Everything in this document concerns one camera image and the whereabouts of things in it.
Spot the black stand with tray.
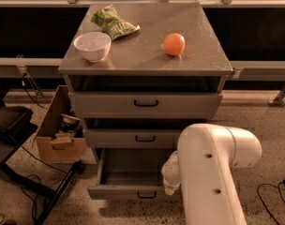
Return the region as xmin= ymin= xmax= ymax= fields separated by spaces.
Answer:
xmin=0 ymin=78 xmax=84 ymax=225

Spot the grey metal drawer cabinet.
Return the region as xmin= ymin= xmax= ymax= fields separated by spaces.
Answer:
xmin=57 ymin=2 xmax=233 ymax=173

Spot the green chip bag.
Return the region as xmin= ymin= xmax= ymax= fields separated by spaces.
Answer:
xmin=91 ymin=5 xmax=140 ymax=40

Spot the black cable on floor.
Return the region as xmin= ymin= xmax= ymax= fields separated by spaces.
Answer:
xmin=0 ymin=145 xmax=68 ymax=225
xmin=257 ymin=180 xmax=285 ymax=225

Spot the grey top drawer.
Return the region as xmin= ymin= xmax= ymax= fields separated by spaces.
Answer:
xmin=69 ymin=92 xmax=222 ymax=120

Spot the white bowl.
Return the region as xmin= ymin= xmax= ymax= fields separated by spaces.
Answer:
xmin=73 ymin=32 xmax=112 ymax=63

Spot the black cable on floor left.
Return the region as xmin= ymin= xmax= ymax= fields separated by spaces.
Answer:
xmin=0 ymin=145 xmax=68 ymax=225

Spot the black cable on floor right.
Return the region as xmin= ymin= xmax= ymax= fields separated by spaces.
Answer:
xmin=257 ymin=180 xmax=285 ymax=225

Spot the grey middle drawer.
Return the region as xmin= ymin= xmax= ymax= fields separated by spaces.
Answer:
xmin=83 ymin=129 xmax=180 ymax=149

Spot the grey drawer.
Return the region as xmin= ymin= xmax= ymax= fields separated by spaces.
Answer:
xmin=88 ymin=148 xmax=181 ymax=201
xmin=69 ymin=92 xmax=222 ymax=120
xmin=83 ymin=129 xmax=180 ymax=149

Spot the orange fruit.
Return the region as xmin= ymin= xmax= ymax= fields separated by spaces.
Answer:
xmin=163 ymin=33 xmax=186 ymax=55

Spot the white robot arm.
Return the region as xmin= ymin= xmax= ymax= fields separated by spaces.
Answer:
xmin=161 ymin=124 xmax=263 ymax=225

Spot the grey bottom drawer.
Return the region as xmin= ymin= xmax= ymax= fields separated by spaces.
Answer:
xmin=88 ymin=148 xmax=181 ymax=201

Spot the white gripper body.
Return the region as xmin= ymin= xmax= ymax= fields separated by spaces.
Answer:
xmin=161 ymin=151 xmax=180 ymax=191

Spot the brown cardboard box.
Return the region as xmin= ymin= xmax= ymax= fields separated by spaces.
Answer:
xmin=36 ymin=85 xmax=86 ymax=163

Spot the jar in cardboard box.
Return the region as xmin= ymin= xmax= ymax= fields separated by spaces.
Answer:
xmin=57 ymin=113 xmax=80 ymax=137

